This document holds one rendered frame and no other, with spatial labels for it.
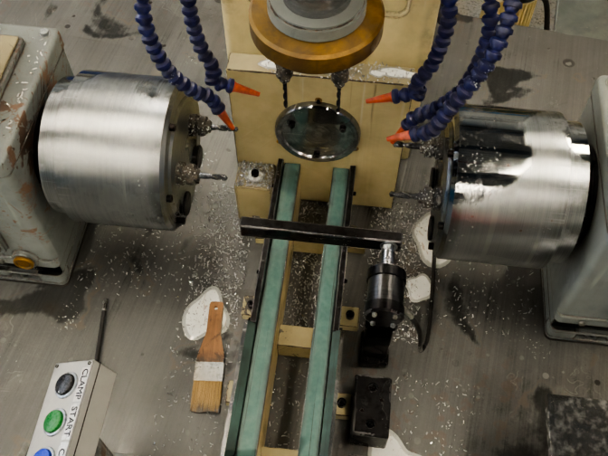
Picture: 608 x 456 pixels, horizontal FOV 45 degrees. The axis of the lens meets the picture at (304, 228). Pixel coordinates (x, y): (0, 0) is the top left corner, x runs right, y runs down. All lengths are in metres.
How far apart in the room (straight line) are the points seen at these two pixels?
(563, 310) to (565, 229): 0.20
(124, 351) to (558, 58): 1.14
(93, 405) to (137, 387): 0.29
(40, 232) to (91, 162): 0.20
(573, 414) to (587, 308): 0.19
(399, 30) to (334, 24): 0.33
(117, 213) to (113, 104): 0.17
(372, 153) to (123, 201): 0.45
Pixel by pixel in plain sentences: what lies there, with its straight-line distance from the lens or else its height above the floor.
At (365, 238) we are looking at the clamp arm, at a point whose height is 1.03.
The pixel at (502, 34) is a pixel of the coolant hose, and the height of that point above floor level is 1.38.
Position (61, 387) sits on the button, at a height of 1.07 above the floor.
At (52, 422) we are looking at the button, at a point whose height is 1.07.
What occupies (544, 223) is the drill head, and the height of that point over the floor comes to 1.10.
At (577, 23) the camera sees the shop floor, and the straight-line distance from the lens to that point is 3.17.
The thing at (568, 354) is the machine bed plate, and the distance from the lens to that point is 1.37.
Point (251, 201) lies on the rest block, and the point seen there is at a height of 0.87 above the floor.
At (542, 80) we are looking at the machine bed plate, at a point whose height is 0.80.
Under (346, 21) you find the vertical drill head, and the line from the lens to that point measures 0.96.
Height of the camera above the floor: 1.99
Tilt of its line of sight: 58 degrees down
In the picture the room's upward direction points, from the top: straight up
